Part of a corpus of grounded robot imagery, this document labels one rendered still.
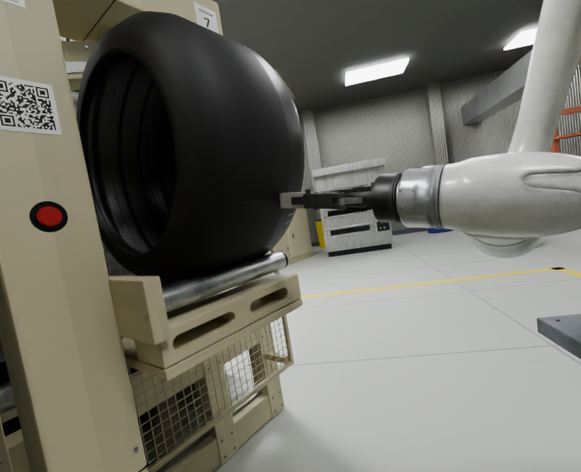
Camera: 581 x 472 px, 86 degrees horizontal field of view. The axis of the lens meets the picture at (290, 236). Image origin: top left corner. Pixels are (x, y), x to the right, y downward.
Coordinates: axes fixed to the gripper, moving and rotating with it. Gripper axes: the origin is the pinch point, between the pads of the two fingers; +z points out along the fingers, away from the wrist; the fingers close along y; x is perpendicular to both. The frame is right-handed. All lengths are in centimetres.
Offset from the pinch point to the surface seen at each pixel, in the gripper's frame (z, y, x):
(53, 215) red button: 19.8, 33.1, -0.3
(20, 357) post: 18.4, 40.0, 18.2
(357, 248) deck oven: 240, -526, 130
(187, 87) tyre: 7.4, 16.6, -18.6
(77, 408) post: 16.5, 35.3, 28.3
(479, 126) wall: 77, -891, -124
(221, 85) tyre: 4.3, 12.5, -19.0
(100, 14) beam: 62, 3, -53
